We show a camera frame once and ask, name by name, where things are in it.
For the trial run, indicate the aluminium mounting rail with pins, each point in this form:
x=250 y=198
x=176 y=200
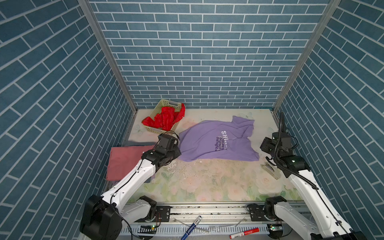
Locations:
x=211 y=213

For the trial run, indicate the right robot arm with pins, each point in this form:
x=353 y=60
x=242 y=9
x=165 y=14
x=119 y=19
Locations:
x=328 y=224

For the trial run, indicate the pale green plastic basket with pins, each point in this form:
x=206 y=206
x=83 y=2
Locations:
x=163 y=102

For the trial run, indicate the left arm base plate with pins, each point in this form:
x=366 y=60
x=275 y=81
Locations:
x=160 y=213

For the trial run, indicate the red marker pen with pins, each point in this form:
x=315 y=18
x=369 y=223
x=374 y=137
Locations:
x=244 y=233

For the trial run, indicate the blue marker pen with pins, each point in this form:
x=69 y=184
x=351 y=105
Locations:
x=191 y=228

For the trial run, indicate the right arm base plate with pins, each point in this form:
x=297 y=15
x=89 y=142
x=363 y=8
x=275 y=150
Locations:
x=257 y=213

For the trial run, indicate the purple t shirt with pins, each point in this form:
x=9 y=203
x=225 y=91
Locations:
x=219 y=140

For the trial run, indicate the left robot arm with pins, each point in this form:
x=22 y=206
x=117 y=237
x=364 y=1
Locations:
x=104 y=216

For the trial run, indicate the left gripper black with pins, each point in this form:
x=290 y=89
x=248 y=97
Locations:
x=177 y=152

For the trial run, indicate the folded pink t shirt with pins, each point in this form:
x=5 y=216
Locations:
x=123 y=159

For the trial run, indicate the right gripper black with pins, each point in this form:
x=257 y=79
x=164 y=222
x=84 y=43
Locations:
x=265 y=142

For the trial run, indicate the red t shirt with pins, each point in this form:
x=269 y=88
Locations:
x=165 y=118

